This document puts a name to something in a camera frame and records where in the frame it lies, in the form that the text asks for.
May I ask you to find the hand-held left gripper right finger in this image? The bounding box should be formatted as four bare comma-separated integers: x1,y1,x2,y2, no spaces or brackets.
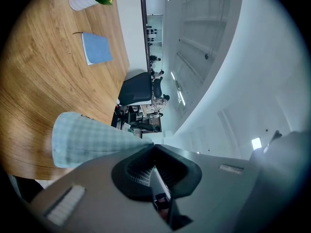
155,143,258,233

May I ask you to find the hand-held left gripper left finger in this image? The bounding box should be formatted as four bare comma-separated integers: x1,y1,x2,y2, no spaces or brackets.
30,143,175,233

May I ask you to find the light teal printed pouch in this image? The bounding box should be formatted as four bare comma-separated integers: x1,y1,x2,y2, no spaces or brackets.
51,112,155,169

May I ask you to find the black mesh office chair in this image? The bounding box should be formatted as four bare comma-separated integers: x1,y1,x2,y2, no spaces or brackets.
153,76,163,99

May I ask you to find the blue notebook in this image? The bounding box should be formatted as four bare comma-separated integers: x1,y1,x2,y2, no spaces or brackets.
72,32,114,66

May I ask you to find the white shelving unit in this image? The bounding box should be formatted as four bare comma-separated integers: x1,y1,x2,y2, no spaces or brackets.
146,14,164,47

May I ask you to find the white board panel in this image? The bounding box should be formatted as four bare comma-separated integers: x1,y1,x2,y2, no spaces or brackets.
116,0,149,74

